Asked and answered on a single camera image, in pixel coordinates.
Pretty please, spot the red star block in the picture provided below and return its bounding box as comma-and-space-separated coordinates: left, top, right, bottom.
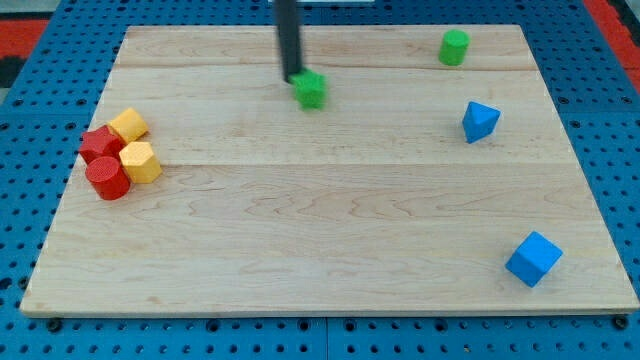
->
78, 125, 124, 165

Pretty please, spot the wooden board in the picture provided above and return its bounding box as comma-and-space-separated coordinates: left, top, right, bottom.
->
21, 25, 639, 318

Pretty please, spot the green cylinder block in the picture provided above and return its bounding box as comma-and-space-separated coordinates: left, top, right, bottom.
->
438, 29, 470, 66

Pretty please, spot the red cylinder block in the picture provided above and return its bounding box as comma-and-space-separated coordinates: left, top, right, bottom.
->
85, 156, 130, 201

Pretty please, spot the blue triangle block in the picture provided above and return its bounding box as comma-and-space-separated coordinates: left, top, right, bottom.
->
462, 101, 501, 144

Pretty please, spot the green star block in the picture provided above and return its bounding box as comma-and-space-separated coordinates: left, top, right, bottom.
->
289, 69, 327, 110

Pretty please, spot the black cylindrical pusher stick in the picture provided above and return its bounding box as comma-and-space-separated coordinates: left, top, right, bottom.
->
274, 0, 303, 83

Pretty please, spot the yellow hexagon block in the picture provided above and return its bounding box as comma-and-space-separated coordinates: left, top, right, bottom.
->
119, 141, 162, 184

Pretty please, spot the yellow cylinder block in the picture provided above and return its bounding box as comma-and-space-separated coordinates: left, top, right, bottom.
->
107, 108, 149, 144

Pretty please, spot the blue cube block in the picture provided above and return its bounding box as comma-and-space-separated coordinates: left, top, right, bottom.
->
505, 231, 563, 288

